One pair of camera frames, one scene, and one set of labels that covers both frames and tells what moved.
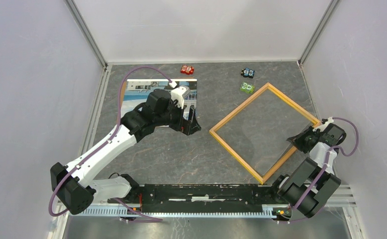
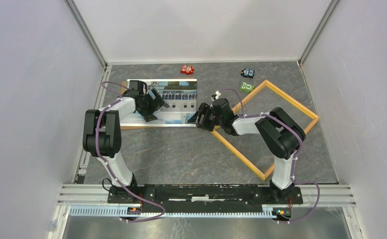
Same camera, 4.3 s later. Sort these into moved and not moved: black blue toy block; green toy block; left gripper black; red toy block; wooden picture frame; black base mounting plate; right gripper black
Moved: wooden picture frame; right gripper black; left gripper black
Not moved: black blue toy block; black base mounting plate; green toy block; red toy block
